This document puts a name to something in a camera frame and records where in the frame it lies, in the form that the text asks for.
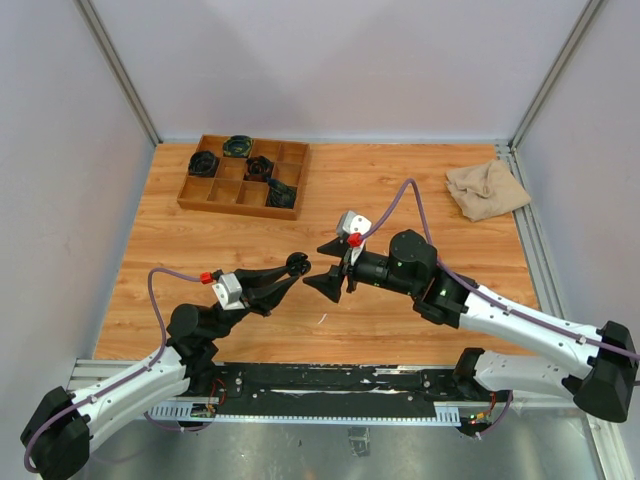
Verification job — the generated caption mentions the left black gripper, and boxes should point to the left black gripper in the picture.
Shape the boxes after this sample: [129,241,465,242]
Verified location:
[207,265,299,341]

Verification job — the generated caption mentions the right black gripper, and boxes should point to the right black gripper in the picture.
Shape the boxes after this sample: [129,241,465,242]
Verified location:
[302,237,418,302]

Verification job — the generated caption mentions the black round charging case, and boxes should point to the black round charging case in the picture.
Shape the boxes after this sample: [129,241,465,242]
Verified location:
[286,252,311,277]

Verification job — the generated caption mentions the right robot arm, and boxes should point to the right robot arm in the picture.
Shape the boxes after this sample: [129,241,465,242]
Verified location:
[304,230,639,423]

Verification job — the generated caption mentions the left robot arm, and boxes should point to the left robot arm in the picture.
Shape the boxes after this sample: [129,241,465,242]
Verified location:
[20,252,311,479]

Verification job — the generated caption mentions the dark green rolled sock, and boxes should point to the dark green rolled sock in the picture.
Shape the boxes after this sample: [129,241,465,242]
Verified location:
[266,178,297,209]

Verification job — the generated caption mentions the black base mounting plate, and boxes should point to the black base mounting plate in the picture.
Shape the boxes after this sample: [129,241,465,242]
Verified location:
[155,361,516,421]

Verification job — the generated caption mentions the wooden compartment tray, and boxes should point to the wooden compartment tray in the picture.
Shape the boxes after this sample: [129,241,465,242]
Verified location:
[177,134,311,220]

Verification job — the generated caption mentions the black orange rolled sock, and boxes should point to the black orange rolled sock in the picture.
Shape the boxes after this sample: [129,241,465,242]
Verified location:
[244,155,274,182]

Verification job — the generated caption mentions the black rolled sock left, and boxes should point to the black rolled sock left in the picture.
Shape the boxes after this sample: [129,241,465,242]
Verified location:
[188,150,220,178]

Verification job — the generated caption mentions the green yellow rolled sock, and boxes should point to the green yellow rolled sock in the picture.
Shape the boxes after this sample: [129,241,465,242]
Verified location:
[223,135,254,158]

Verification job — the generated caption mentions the beige cloth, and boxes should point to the beige cloth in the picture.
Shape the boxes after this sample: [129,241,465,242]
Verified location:
[446,159,531,222]

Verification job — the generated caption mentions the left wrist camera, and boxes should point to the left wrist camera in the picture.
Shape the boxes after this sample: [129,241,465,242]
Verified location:
[212,273,246,311]

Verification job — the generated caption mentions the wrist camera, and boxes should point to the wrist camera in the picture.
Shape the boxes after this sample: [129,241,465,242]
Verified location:
[336,210,372,265]
[212,273,246,311]

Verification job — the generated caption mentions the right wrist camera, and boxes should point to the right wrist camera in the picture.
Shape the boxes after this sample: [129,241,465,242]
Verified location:
[336,210,372,265]

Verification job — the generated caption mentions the aluminium frame post left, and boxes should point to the aluminium frame post left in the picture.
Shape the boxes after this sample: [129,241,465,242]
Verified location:
[73,0,163,147]

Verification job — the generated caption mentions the aluminium frame post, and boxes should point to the aluminium frame post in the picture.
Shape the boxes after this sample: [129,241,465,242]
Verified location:
[73,0,163,147]
[508,0,608,151]

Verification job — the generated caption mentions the aluminium frame post right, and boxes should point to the aluminium frame post right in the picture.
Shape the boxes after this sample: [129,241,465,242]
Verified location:
[508,0,608,151]

